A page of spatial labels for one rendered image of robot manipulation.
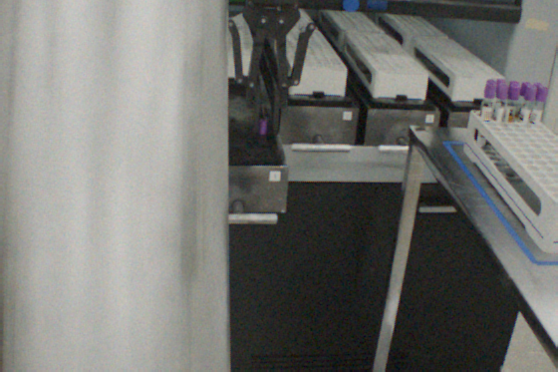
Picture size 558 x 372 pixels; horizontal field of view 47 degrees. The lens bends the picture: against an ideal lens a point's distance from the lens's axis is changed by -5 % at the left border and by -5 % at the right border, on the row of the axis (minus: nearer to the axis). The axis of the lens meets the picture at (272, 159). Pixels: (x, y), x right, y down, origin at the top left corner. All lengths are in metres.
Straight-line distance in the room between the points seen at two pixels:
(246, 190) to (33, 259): 0.72
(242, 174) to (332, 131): 0.30
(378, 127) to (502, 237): 0.47
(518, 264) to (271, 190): 0.36
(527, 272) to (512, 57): 0.68
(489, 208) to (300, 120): 0.43
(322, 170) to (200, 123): 0.97
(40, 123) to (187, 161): 0.05
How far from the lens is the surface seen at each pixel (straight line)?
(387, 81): 1.21
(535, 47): 1.36
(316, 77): 1.18
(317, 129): 1.18
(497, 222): 0.83
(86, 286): 0.22
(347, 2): 1.18
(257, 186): 0.93
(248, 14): 0.98
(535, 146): 0.93
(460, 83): 1.26
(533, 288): 0.72
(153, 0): 0.24
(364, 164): 1.22
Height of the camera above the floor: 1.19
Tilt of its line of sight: 24 degrees down
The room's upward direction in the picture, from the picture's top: 4 degrees clockwise
